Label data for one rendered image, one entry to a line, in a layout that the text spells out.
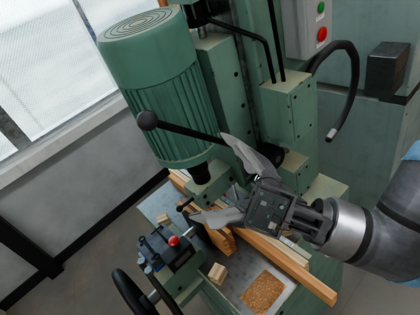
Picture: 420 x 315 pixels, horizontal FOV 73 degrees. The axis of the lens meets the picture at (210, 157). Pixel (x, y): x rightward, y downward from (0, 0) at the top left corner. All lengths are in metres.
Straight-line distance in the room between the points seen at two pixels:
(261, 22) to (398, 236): 0.46
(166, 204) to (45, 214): 1.32
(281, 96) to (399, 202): 0.31
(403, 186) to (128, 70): 0.47
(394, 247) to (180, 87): 0.44
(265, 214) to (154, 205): 0.68
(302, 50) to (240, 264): 0.56
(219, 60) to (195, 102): 0.10
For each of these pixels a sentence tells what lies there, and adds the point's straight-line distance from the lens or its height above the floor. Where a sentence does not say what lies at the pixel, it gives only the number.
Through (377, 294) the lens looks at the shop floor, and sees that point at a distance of 1.79.
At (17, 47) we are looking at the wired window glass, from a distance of 1.98.
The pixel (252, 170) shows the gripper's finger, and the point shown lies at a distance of 0.46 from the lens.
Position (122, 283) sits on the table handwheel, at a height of 0.95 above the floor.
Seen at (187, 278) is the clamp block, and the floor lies 0.90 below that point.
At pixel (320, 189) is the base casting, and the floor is 0.80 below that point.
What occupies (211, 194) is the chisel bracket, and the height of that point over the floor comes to 1.04.
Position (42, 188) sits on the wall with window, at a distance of 2.14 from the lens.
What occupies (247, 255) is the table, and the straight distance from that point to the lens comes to 0.83.
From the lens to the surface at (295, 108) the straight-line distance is 0.67.
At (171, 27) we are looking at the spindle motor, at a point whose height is 1.49.
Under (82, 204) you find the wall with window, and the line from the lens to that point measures 2.29.
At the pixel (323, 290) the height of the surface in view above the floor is 0.94.
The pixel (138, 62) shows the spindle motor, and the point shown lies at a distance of 0.53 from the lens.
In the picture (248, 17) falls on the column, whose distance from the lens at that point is 0.63.
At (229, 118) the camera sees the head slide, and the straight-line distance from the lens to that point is 0.69.
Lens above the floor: 1.62
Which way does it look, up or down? 40 degrees down
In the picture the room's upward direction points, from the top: 20 degrees counter-clockwise
